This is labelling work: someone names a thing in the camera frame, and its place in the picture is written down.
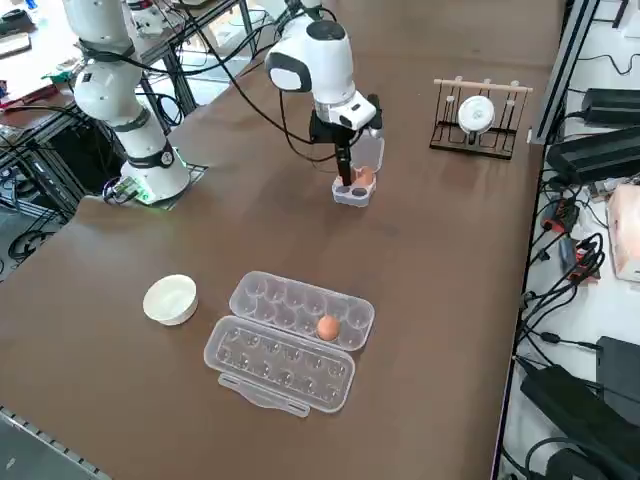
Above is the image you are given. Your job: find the small four-slot egg tray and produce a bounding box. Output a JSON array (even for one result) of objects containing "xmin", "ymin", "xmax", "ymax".
[{"xmin": 330, "ymin": 134, "xmax": 387, "ymax": 209}]

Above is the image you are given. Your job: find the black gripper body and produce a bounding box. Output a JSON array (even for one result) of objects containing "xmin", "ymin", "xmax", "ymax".
[{"xmin": 308, "ymin": 108, "xmax": 352, "ymax": 147}]

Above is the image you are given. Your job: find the black power brick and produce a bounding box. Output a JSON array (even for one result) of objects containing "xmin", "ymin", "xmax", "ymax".
[
  {"xmin": 582, "ymin": 87, "xmax": 640, "ymax": 127},
  {"xmin": 519, "ymin": 363, "xmax": 640, "ymax": 480},
  {"xmin": 596, "ymin": 335, "xmax": 640, "ymax": 414},
  {"xmin": 545, "ymin": 125, "xmax": 640, "ymax": 185}
]

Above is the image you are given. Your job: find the red black power strip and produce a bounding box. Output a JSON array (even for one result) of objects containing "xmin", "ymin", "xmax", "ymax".
[
  {"xmin": 542, "ymin": 198, "xmax": 581, "ymax": 234},
  {"xmin": 559, "ymin": 234, "xmax": 601, "ymax": 286}
]

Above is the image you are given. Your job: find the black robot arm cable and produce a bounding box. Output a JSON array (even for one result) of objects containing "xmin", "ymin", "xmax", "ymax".
[{"xmin": 187, "ymin": 9, "xmax": 344, "ymax": 162}]

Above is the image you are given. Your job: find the grey aluminium frame rail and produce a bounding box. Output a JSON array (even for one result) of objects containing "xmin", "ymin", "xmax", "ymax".
[{"xmin": 0, "ymin": 404, "xmax": 111, "ymax": 480}]

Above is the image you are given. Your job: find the pale pink box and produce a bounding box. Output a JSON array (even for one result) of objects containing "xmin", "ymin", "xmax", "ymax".
[{"xmin": 606, "ymin": 183, "xmax": 640, "ymax": 285}]

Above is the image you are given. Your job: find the white cup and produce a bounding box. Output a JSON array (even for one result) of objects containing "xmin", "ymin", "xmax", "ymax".
[{"xmin": 457, "ymin": 95, "xmax": 496, "ymax": 145}]

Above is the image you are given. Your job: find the white bowl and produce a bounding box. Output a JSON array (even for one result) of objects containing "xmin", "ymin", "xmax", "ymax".
[{"xmin": 142, "ymin": 273, "xmax": 200, "ymax": 327}]

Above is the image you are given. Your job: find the transparent twelve-slot egg tray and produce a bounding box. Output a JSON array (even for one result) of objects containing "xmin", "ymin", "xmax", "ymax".
[{"xmin": 203, "ymin": 269, "xmax": 377, "ymax": 417}]

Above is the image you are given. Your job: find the aluminium frame post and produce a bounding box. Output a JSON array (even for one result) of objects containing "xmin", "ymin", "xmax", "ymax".
[{"xmin": 530, "ymin": 0, "xmax": 601, "ymax": 146}]

